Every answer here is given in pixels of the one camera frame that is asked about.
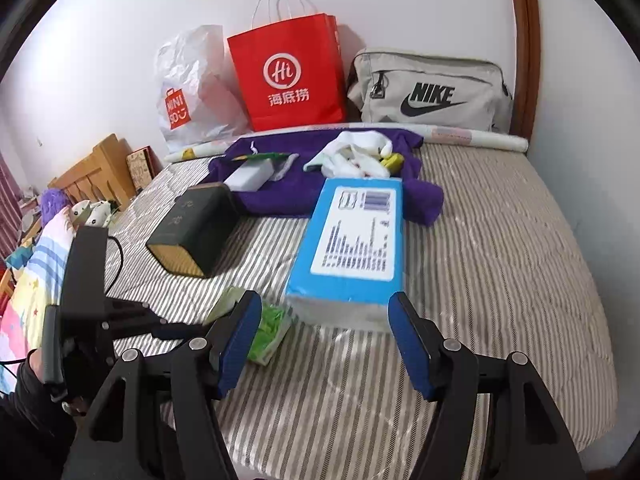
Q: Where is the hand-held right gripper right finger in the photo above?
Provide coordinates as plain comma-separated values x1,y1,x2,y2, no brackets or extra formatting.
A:
387,291,586,480

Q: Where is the black cable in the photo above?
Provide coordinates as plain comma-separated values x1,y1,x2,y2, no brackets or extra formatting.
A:
102,235,126,296

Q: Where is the knotted white plastic bag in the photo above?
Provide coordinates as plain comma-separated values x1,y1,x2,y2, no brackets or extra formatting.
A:
303,130,396,179

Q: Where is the person's left forearm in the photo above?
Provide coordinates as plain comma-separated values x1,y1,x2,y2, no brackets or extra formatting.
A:
0,365,93,480

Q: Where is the white paper roll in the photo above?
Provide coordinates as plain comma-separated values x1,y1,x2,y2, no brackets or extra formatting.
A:
164,124,529,163

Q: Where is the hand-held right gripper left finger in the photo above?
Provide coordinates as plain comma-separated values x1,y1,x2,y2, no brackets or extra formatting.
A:
60,290,263,480

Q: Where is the wooden door frame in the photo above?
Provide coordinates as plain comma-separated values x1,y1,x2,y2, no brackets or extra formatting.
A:
505,0,543,141

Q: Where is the purple plush toy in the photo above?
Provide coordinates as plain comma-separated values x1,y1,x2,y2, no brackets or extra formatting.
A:
40,189,71,223

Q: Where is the colourful printed blanket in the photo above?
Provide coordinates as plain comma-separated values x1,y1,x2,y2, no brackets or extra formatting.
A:
0,207,76,396

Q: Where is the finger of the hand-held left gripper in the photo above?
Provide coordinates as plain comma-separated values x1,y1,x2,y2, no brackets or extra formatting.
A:
149,321,219,345

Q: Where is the green snack packet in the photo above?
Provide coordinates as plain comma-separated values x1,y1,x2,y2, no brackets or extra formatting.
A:
202,286,293,366

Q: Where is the striped mattress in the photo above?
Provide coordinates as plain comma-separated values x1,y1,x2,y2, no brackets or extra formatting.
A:
107,142,621,476

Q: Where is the white spotted plush toy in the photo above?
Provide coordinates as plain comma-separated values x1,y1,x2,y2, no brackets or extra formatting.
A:
67,199,118,228

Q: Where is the white drawstring pouch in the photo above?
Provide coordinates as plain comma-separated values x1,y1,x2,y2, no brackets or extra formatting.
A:
247,140,299,182

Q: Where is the patterned brown box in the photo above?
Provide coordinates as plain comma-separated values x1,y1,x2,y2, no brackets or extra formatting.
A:
125,146,165,193

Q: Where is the pink curtain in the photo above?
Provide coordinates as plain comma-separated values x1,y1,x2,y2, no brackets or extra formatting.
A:
0,152,23,261

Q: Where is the person's left hand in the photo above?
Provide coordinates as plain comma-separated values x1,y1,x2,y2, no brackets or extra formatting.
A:
22,347,46,378

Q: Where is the blue tissue pack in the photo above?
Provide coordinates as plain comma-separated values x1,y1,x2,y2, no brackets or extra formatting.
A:
284,177,406,335

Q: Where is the purple cloth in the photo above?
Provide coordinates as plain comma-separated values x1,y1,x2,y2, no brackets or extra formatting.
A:
207,129,445,225

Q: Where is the white plastic shopping bag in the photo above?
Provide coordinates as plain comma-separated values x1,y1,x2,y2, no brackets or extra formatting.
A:
155,25,251,153

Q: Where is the beige sling bag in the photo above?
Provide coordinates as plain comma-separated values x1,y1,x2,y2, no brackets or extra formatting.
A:
346,47,513,133

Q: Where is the white foam block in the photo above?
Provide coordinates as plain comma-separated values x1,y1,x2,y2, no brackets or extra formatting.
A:
223,158,278,193

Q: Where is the wooden headboard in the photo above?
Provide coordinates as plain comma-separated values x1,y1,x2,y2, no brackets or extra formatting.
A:
47,133,136,211

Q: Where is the red paper bag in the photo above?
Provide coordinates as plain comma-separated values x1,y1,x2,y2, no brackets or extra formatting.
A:
227,0,347,132

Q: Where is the dark green tin box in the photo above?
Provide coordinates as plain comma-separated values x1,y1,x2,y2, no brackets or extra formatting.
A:
146,184,241,279

